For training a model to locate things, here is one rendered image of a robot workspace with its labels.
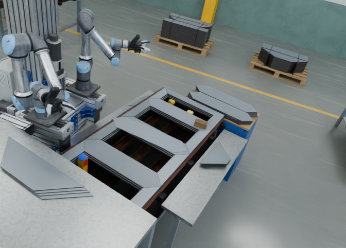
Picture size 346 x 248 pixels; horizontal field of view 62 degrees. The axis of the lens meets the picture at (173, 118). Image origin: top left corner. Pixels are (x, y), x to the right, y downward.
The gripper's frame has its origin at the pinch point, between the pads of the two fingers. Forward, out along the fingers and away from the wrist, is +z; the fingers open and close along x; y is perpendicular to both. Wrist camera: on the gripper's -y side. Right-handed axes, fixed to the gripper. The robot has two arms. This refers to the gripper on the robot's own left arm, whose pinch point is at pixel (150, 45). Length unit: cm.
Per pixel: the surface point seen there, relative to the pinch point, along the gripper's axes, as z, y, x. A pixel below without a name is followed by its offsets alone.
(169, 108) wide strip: 26, 59, 17
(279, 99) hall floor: 269, 169, -162
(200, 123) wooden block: 53, 50, 43
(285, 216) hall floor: 164, 134, 91
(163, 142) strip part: 17, 51, 68
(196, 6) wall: 179, 199, -607
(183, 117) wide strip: 39, 57, 29
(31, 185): -68, 20, 134
